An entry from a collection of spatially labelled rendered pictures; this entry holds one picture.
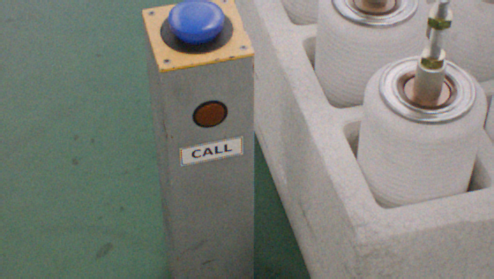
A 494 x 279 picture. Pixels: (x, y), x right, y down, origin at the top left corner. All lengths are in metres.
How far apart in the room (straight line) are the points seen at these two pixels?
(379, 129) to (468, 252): 0.14
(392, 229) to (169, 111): 0.20
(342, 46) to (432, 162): 0.14
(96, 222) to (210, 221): 0.21
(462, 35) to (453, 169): 0.16
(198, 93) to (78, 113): 0.42
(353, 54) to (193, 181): 0.18
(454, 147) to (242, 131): 0.16
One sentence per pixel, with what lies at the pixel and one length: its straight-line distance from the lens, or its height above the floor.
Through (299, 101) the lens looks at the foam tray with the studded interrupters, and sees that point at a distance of 0.85.
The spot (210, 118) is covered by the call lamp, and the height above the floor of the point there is 0.26.
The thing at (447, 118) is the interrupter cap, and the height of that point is 0.25.
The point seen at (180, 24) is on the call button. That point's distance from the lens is 0.69.
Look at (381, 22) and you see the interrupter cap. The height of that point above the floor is 0.25.
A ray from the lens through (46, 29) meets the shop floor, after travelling 1.23.
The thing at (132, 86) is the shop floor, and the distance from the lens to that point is 1.13.
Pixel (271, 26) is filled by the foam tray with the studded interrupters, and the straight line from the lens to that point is 0.92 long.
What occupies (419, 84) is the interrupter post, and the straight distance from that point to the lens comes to 0.75.
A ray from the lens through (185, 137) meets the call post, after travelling 0.73.
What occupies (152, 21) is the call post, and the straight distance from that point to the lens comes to 0.72.
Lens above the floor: 0.76
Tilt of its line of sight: 46 degrees down
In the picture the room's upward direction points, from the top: straight up
